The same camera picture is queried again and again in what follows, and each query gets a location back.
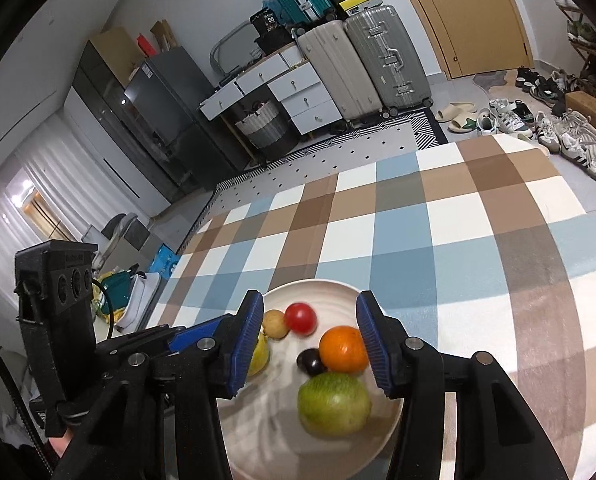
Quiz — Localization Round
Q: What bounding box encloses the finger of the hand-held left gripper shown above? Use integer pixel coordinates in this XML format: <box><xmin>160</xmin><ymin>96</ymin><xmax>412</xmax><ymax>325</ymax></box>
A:
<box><xmin>95</xmin><ymin>314</ymin><xmax>236</xmax><ymax>358</ymax></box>
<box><xmin>60</xmin><ymin>360</ymin><xmax>128</xmax><ymax>426</ymax></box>

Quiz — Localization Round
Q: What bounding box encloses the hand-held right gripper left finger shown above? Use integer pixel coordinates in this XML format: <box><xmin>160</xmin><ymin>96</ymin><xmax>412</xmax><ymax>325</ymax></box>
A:
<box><xmin>52</xmin><ymin>290</ymin><xmax>265</xmax><ymax>480</ymax></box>

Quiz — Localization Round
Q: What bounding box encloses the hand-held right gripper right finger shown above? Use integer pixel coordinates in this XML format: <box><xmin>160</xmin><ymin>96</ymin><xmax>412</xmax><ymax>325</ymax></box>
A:
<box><xmin>356</xmin><ymin>290</ymin><xmax>571</xmax><ymax>480</ymax></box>

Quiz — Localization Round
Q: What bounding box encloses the orange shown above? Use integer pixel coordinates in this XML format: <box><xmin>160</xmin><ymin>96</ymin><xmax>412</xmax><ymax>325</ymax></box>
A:
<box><xmin>319</xmin><ymin>326</ymin><xmax>369</xmax><ymax>374</ymax></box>

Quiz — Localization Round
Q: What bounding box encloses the brown round fruit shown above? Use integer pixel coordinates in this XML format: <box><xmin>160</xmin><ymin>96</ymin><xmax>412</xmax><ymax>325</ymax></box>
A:
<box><xmin>263</xmin><ymin>310</ymin><xmax>291</xmax><ymax>342</ymax></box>

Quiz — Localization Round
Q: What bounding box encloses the dark purple plum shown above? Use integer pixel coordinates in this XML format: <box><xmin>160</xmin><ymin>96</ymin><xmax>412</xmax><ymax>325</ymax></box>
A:
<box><xmin>296</xmin><ymin>349</ymin><xmax>329</xmax><ymax>377</ymax></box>

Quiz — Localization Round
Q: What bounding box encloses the red tomato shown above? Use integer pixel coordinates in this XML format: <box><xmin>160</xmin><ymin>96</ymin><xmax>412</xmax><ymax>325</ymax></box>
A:
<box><xmin>284</xmin><ymin>302</ymin><xmax>319</xmax><ymax>335</ymax></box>

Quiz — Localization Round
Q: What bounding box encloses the cream round plate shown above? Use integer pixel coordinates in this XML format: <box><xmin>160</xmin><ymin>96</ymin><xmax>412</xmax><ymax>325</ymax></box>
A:
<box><xmin>215</xmin><ymin>278</ymin><xmax>409</xmax><ymax>480</ymax></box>

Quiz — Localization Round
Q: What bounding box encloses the green guava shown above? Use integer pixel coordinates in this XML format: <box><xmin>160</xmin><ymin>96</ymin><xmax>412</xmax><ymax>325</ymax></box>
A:
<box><xmin>298</xmin><ymin>372</ymin><xmax>372</xmax><ymax>437</ymax></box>

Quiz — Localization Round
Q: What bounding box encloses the green bag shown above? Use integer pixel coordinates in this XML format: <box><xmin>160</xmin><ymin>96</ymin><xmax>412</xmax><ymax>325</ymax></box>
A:
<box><xmin>98</xmin><ymin>271</ymin><xmax>136</xmax><ymax>311</ymax></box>

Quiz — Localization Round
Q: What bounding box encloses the blue box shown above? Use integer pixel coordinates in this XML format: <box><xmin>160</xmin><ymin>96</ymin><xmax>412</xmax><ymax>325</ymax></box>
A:
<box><xmin>148</xmin><ymin>244</ymin><xmax>183</xmax><ymax>278</ymax></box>

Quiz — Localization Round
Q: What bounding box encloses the checkered tablecloth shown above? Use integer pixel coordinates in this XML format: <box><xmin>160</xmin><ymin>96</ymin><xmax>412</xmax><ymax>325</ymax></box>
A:
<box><xmin>145</xmin><ymin>135</ymin><xmax>596</xmax><ymax>480</ymax></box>

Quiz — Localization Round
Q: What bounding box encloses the white curtain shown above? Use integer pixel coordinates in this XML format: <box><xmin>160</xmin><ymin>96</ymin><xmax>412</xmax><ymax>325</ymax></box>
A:
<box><xmin>0</xmin><ymin>110</ymin><xmax>143</xmax><ymax>281</ymax></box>

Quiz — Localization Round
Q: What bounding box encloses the white wardrobe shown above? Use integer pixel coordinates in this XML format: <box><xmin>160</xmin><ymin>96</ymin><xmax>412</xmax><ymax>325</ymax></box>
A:
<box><xmin>60</xmin><ymin>95</ymin><xmax>171</xmax><ymax>221</ymax></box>

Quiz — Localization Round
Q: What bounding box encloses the dark glass cabinet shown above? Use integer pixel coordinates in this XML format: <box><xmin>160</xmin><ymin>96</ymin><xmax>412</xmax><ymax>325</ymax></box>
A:
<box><xmin>70</xmin><ymin>27</ymin><xmax>199</xmax><ymax>201</ymax></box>

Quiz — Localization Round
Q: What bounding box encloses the woven laundry basket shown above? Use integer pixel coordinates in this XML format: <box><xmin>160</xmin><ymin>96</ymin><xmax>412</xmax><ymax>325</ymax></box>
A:
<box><xmin>235</xmin><ymin>101</ymin><xmax>299</xmax><ymax>161</ymax></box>

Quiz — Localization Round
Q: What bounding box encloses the grey refrigerator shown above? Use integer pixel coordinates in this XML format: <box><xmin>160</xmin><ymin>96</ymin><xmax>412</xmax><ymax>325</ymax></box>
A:
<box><xmin>122</xmin><ymin>46</ymin><xmax>251</xmax><ymax>193</ymax></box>

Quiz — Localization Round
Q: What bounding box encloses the white desk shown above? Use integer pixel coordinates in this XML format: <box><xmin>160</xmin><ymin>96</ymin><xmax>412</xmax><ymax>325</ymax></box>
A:
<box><xmin>199</xmin><ymin>42</ymin><xmax>309</xmax><ymax>171</ymax></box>

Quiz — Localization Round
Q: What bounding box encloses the white drawer unit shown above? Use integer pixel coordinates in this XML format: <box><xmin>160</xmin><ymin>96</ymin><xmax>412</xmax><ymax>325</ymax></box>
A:
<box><xmin>268</xmin><ymin>62</ymin><xmax>346</xmax><ymax>136</ymax></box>

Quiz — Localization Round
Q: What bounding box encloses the beige suitcase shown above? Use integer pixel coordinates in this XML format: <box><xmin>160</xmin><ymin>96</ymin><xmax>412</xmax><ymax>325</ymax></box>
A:
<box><xmin>293</xmin><ymin>20</ymin><xmax>383</xmax><ymax>128</ymax></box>

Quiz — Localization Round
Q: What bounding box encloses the scattered shoes group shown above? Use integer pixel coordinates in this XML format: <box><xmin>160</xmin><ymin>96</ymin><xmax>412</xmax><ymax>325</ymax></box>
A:
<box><xmin>478</xmin><ymin>65</ymin><xmax>596</xmax><ymax>183</ymax></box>

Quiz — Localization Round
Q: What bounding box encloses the silver suitcase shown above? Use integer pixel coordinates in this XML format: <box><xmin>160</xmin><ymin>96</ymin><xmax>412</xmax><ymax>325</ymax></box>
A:
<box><xmin>344</xmin><ymin>4</ymin><xmax>433</xmax><ymax>113</ymax></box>

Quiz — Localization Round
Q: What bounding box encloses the flat cardboard carton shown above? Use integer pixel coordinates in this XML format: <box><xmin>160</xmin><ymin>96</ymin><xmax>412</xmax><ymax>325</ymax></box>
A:
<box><xmin>150</xmin><ymin>19</ymin><xmax>177</xmax><ymax>53</ymax></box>

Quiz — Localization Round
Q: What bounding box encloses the black bag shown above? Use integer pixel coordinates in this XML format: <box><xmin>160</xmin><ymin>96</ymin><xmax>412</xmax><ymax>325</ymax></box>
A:
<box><xmin>254</xmin><ymin>30</ymin><xmax>299</xmax><ymax>55</ymax></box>

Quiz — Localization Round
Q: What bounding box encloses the brown cardboard box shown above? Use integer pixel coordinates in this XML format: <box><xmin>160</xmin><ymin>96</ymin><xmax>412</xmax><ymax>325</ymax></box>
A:
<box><xmin>564</xmin><ymin>90</ymin><xmax>596</xmax><ymax>128</ymax></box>

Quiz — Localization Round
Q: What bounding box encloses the black printed box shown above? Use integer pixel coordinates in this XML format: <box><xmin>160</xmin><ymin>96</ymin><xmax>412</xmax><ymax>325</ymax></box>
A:
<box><xmin>250</xmin><ymin>7</ymin><xmax>283</xmax><ymax>36</ymax></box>

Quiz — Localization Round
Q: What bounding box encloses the yellow and black shoe box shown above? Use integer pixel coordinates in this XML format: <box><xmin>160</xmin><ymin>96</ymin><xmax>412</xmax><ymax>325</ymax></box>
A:
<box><xmin>338</xmin><ymin>0</ymin><xmax>381</xmax><ymax>15</ymax></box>

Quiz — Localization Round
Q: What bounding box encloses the wooden door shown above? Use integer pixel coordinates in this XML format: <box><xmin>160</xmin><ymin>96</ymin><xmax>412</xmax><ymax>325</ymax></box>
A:
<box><xmin>385</xmin><ymin>0</ymin><xmax>534</xmax><ymax>80</ymax></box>

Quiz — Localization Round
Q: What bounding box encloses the wooden shoe rack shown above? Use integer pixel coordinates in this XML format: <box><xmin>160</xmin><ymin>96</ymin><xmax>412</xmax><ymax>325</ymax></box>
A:
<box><xmin>548</xmin><ymin>0</ymin><xmax>596</xmax><ymax>106</ymax></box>

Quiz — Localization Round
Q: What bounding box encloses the black cable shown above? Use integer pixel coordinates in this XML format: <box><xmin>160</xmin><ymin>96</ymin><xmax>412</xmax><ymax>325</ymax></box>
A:
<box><xmin>92</xmin><ymin>277</ymin><xmax>116</xmax><ymax>333</ymax></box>

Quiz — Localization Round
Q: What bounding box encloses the oval metal frame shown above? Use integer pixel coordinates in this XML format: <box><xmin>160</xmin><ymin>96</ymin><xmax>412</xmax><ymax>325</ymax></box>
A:
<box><xmin>210</xmin><ymin>22</ymin><xmax>263</xmax><ymax>81</ymax></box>

